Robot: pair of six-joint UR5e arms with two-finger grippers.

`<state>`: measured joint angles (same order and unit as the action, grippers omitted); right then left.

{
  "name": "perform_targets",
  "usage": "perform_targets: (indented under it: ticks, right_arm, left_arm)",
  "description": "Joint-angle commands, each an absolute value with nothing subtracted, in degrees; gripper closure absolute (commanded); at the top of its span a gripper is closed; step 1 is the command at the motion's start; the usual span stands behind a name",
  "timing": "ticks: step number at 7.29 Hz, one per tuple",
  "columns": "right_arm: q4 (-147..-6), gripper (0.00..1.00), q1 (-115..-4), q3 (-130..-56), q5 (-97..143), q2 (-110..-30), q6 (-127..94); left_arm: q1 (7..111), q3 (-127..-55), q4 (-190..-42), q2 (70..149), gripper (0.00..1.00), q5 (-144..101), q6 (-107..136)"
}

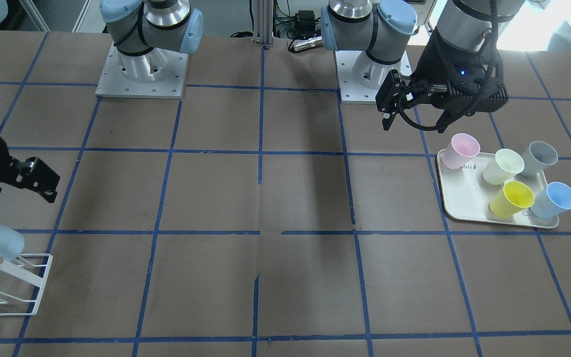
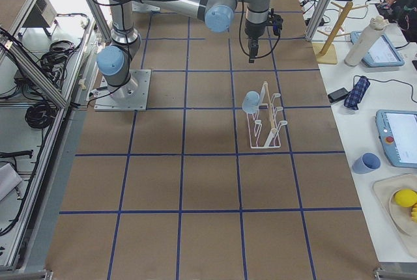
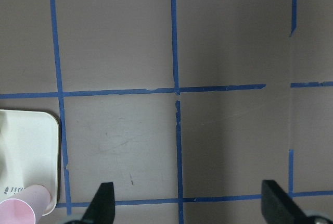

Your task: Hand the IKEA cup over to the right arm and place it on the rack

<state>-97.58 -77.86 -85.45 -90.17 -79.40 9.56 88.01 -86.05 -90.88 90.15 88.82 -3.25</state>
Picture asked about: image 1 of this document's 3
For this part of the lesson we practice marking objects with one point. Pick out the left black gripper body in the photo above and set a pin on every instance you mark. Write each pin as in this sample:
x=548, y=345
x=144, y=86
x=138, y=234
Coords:
x=432, y=60

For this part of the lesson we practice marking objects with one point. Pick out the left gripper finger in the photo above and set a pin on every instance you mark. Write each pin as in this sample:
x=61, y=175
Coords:
x=388, y=97

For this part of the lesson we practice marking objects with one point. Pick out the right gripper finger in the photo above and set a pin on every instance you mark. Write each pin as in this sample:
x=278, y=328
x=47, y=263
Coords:
x=34, y=174

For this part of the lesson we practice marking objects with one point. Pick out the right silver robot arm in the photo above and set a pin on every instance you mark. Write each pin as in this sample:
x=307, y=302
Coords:
x=151, y=43

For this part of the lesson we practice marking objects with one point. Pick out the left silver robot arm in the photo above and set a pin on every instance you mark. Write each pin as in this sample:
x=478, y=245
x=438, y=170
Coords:
x=382, y=29

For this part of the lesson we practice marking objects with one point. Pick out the pink plastic cup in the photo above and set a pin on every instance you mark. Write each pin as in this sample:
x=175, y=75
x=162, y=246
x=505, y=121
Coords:
x=460, y=150

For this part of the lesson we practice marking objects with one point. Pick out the pale green plastic cup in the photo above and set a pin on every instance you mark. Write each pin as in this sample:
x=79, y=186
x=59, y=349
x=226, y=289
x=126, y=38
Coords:
x=505, y=164

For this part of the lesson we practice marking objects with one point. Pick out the grey plastic cup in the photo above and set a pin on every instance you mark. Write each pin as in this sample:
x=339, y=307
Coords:
x=537, y=157

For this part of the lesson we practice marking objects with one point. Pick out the yellow plastic cup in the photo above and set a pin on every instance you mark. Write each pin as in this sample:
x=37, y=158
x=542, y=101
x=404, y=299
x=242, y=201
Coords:
x=513, y=197

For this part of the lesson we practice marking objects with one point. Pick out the cream plastic tray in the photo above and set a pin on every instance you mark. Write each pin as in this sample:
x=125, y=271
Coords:
x=466, y=195

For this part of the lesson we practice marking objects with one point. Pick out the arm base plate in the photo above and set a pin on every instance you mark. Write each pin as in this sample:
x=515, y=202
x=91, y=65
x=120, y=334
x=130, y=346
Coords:
x=360, y=78
x=160, y=74

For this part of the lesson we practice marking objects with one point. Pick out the white wire cup rack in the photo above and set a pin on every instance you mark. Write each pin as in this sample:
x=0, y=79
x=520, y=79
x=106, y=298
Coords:
x=22, y=283

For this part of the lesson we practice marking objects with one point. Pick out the aluminium frame post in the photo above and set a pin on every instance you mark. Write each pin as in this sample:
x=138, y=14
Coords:
x=262, y=22

